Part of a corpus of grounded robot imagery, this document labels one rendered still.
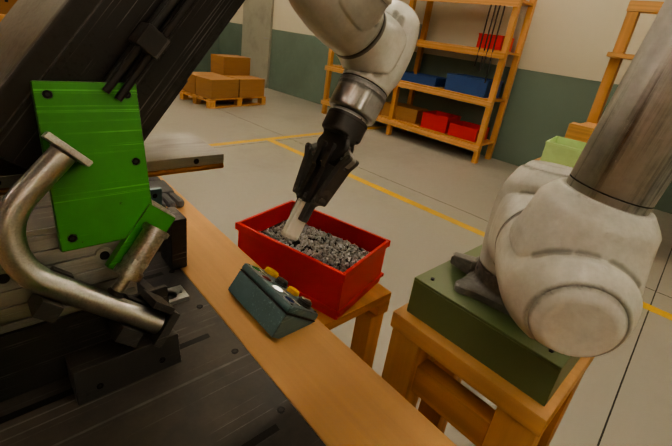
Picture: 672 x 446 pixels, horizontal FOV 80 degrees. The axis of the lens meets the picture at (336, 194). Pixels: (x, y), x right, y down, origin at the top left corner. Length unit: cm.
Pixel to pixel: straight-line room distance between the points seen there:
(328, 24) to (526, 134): 548
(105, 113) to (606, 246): 64
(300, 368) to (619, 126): 53
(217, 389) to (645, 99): 64
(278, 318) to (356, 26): 47
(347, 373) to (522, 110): 554
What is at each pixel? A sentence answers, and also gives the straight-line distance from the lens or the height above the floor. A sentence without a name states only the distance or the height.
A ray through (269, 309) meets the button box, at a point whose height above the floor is 93.
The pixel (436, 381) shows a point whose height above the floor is 75.
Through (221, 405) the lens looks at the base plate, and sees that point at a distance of 61.
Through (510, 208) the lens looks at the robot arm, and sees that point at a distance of 74.
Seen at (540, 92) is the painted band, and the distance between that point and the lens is 595.
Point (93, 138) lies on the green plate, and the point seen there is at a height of 121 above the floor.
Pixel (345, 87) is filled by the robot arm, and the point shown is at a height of 129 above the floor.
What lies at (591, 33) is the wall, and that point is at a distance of 586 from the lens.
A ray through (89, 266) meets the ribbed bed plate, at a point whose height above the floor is 103.
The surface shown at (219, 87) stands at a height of 32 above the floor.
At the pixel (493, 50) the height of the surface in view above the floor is 142.
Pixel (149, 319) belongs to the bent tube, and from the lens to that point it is 63.
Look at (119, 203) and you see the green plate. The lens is 61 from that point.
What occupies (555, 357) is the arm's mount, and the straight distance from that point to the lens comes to 78.
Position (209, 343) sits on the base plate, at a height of 90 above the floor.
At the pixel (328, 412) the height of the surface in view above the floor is 90.
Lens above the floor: 137
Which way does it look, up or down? 22 degrees down
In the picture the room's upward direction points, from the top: 8 degrees clockwise
